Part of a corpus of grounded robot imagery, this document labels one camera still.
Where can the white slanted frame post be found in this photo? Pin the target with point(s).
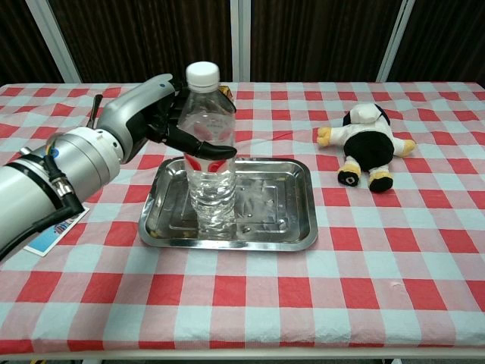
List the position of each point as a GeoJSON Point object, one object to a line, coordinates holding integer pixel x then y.
{"type": "Point", "coordinates": [394, 41]}
{"type": "Point", "coordinates": [57, 41]}

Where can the red white checkered tablecloth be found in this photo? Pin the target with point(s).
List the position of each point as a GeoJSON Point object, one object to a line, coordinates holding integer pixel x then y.
{"type": "Point", "coordinates": [242, 295]}

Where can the black and white plush toy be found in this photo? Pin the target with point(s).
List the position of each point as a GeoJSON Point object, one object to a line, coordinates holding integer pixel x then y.
{"type": "Point", "coordinates": [365, 146]}

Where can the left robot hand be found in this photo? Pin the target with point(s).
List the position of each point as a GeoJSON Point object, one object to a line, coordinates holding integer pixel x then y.
{"type": "Point", "coordinates": [129, 113]}

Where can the white upright frame post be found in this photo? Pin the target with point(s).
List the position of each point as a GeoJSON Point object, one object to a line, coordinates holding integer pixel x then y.
{"type": "Point", "coordinates": [241, 38]}

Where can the stainless steel rectangular tray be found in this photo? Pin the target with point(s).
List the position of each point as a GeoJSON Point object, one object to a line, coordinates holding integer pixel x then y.
{"type": "Point", "coordinates": [273, 212]}

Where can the transparent plastic water bottle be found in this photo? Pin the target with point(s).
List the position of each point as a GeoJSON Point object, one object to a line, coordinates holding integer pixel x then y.
{"type": "Point", "coordinates": [210, 189]}

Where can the blue photo postcard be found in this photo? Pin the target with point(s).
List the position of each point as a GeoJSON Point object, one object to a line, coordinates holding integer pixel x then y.
{"type": "Point", "coordinates": [43, 244]}

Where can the gold foil snack package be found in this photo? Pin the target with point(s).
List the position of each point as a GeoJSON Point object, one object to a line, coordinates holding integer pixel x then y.
{"type": "Point", "coordinates": [227, 93]}

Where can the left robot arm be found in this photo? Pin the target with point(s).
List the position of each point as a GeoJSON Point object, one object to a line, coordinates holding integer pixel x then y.
{"type": "Point", "coordinates": [26, 189]}

